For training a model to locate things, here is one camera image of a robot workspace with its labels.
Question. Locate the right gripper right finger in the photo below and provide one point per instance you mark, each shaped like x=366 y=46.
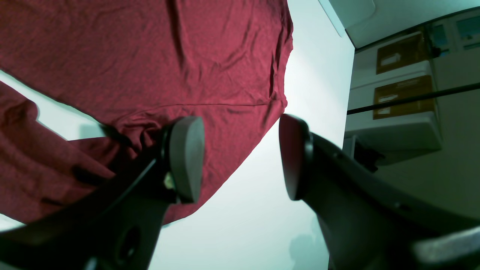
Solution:
x=367 y=224

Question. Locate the white shelf unit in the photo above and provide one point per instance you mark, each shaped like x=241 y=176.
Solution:
x=389 y=140

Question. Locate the upper cardboard box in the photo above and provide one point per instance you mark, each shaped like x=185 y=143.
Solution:
x=403 y=52

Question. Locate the dark red long-sleeve shirt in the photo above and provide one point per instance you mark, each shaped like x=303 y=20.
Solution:
x=135 y=66

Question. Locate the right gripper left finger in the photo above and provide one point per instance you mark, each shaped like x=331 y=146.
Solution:
x=117 y=226

